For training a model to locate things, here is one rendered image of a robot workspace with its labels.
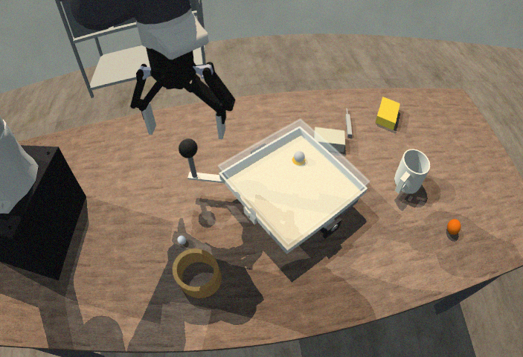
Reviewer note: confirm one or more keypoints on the small cream box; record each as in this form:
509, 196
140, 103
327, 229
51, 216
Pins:
335, 137

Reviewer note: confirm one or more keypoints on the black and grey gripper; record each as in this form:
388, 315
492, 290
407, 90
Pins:
177, 74

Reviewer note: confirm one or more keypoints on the tan hollow ring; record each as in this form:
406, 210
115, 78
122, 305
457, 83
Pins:
196, 255

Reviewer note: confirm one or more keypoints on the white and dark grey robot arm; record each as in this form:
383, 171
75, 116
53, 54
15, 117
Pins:
167, 26

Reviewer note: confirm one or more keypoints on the orange ball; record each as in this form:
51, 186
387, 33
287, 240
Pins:
454, 226

